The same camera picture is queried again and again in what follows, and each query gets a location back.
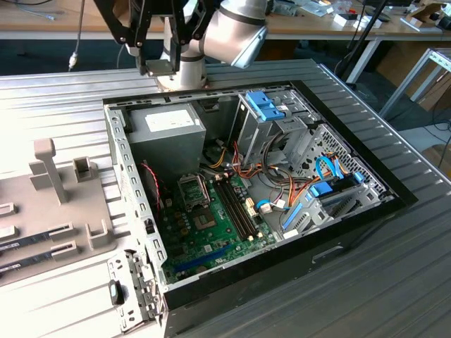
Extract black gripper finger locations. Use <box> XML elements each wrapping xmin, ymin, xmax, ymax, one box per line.
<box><xmin>93</xmin><ymin>0</ymin><xmax>152</xmax><ymax>77</ymax></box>
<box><xmin>171</xmin><ymin>0</ymin><xmax>215</xmax><ymax>75</ymax></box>

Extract CPU socket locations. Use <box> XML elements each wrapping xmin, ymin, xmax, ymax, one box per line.
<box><xmin>177</xmin><ymin>173</ymin><xmax>211</xmax><ymax>213</ymax></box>

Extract white power supply label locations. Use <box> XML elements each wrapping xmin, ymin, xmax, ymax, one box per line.
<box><xmin>144</xmin><ymin>109</ymin><xmax>197</xmax><ymax>133</ymax></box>

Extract grey power supply unit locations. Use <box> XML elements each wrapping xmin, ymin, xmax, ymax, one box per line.
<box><xmin>125</xmin><ymin>103</ymin><xmax>207</xmax><ymax>182</ymax></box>

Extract metal drive cage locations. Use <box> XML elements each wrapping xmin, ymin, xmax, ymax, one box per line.
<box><xmin>230</xmin><ymin>89</ymin><xmax>320</xmax><ymax>170</ymax></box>

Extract black case fan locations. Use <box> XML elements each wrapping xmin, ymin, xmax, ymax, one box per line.
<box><xmin>140</xmin><ymin>160</ymin><xmax>166</xmax><ymax>212</ymax></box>

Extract black RAM slot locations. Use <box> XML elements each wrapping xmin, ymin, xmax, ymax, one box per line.
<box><xmin>213</xmin><ymin>179</ymin><xmax>249</xmax><ymax>243</ymax></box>
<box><xmin>222</xmin><ymin>177</ymin><xmax>259</xmax><ymax>237</ymax></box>

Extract white boxes on desk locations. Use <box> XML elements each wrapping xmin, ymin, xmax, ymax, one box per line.
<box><xmin>333</xmin><ymin>12</ymin><xmax>383</xmax><ymax>30</ymax></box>

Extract black slanted pole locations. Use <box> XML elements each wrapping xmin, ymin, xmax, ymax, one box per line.
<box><xmin>343</xmin><ymin>0</ymin><xmax>388</xmax><ymax>84</ymax></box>

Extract green motherboard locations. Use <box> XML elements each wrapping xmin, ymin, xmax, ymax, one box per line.
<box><xmin>160</xmin><ymin>172</ymin><xmax>283</xmax><ymax>284</ymax></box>

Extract grey parts rack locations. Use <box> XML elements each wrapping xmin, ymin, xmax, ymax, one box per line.
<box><xmin>0</xmin><ymin>137</ymin><xmax>119</xmax><ymax>286</ymax></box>

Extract blue disk carrier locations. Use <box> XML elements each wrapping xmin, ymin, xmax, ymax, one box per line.
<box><xmin>309</xmin><ymin>181</ymin><xmax>335</xmax><ymax>198</ymax></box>

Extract blue expansion slot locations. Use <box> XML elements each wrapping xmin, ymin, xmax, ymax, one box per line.
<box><xmin>174</xmin><ymin>244</ymin><xmax>234</xmax><ymax>274</ymax></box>

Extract wooden desk white legs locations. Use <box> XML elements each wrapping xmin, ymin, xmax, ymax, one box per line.
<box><xmin>267</xmin><ymin>0</ymin><xmax>451</xmax><ymax>84</ymax></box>

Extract perforated metal disk bay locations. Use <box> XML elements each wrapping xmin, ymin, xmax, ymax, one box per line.
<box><xmin>281</xmin><ymin>123</ymin><xmax>396</xmax><ymax>241</ymax></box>

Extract dark RAM stick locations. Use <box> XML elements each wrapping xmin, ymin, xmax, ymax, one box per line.
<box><xmin>0</xmin><ymin>251</ymin><xmax>56</xmax><ymax>276</ymax></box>
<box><xmin>0</xmin><ymin>232</ymin><xmax>54</xmax><ymax>253</ymax></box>

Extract black latch blue inlay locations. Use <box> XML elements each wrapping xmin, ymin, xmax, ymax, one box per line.
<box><xmin>108</xmin><ymin>280</ymin><xmax>125</xmax><ymax>306</ymax></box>

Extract folded cardboard piece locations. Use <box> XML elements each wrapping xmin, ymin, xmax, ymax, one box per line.
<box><xmin>404</xmin><ymin>0</ymin><xmax>451</xmax><ymax>32</ymax></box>

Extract black PC case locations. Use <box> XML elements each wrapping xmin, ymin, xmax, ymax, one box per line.
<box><xmin>101</xmin><ymin>79</ymin><xmax>419</xmax><ymax>338</ymax></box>

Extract flat brown cardboard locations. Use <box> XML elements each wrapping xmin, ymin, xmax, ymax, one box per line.
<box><xmin>417</xmin><ymin>68</ymin><xmax>451</xmax><ymax>112</ymax></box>

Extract brown floor box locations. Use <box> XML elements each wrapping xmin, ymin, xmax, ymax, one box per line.
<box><xmin>421</xmin><ymin>143</ymin><xmax>451</xmax><ymax>170</ymax></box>

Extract grey cable with plug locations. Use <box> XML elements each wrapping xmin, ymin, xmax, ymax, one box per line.
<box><xmin>68</xmin><ymin>0</ymin><xmax>87</xmax><ymax>73</ymax></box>

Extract red black twisted wire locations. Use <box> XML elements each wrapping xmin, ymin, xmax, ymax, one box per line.
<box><xmin>140</xmin><ymin>160</ymin><xmax>166</xmax><ymax>212</ymax></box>

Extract blue wire white plug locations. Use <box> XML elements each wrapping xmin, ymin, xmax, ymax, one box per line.
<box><xmin>254</xmin><ymin>199</ymin><xmax>274</xmax><ymax>215</ymax></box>

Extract orange wire bundle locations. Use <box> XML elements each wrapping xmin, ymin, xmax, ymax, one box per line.
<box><xmin>207</xmin><ymin>140</ymin><xmax>318</xmax><ymax>212</ymax></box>

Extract blue flat data wire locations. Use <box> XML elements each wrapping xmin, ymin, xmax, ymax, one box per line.
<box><xmin>314</xmin><ymin>154</ymin><xmax>350</xmax><ymax>181</ymax></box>

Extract blue plastic rail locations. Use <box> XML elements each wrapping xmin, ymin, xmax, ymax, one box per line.
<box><xmin>281</xmin><ymin>202</ymin><xmax>304</xmax><ymax>230</ymax></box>

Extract metal slot bracket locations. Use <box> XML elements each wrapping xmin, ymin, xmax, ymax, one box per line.
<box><xmin>106</xmin><ymin>248</ymin><xmax>168</xmax><ymax>334</ymax></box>

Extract aluminium profile frame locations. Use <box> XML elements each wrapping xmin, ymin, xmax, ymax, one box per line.
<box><xmin>378</xmin><ymin>47</ymin><xmax>451</xmax><ymax>120</ymax></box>

